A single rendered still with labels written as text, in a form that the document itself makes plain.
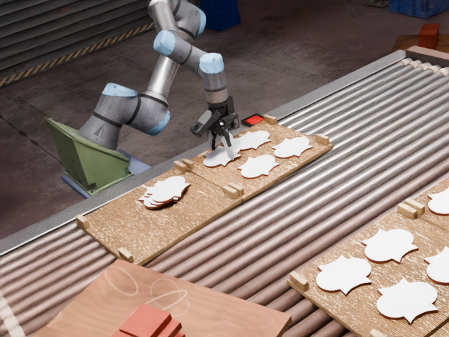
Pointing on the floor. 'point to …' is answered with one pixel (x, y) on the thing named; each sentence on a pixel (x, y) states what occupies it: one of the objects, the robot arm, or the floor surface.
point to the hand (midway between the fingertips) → (221, 154)
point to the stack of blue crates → (220, 13)
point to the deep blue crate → (418, 7)
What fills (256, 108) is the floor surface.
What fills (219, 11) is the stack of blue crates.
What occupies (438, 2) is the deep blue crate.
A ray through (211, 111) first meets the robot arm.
